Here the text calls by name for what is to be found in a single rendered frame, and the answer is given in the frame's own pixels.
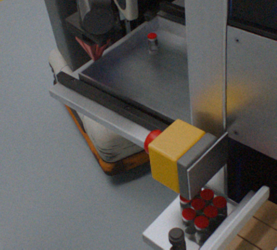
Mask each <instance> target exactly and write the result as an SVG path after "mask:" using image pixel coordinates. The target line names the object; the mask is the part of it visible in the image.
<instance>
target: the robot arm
mask: <svg viewBox="0 0 277 250"><path fill-rule="evenodd" d="M76 1H77V7H78V12H76V13H74V14H72V15H71V16H69V17H67V18H66V19H65V20H66V25H67V27H68V31H69V32H70V33H71V34H73V35H75V37H76V40H77V41H79V44H80V45H81V46H82V47H83V48H84V49H85V51H86V52H87V53H88V54H89V56H90V58H92V59H93V61H95V60H97V59H98V58H101V57H102V55H103V52H104V50H105V48H106V46H107V44H108V43H109V41H110V40H111V38H112V39H113V40H114V41H117V40H120V39H121V38H122V27H121V26H119V25H118V24H117V23H115V17H114V13H113V11H112V8H111V0H76ZM95 49H96V51H95Z"/></svg>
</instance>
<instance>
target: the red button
mask: <svg viewBox="0 0 277 250"><path fill-rule="evenodd" d="M161 133H162V131H160V130H153V131H151V132H150V133H149V134H148V135H147V137H146V139H145V141H144V149H145V151H146V153H148V154H149V151H148V145H149V144H150V143H151V142H152V141H153V140H154V139H155V138H157V137H158V136H159V135H160V134H161Z"/></svg>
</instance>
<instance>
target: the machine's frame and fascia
mask: <svg viewBox="0 0 277 250"><path fill-rule="evenodd" d="M226 123H227V133H228V136H229V137H231V138H232V139H234V140H236V141H239V142H241V143H243V144H245V145H246V146H248V147H251V148H253V149H256V150H257V151H259V152H261V153H263V154H266V155H267V156H269V157H272V158H274V159H276V160H277V30H276V29H272V28H269V27H266V26H263V25H259V24H256V23H253V22H249V21H245V20H243V19H239V18H236V17H233V16H232V17H231V18H230V19H228V25H227V87H226Z"/></svg>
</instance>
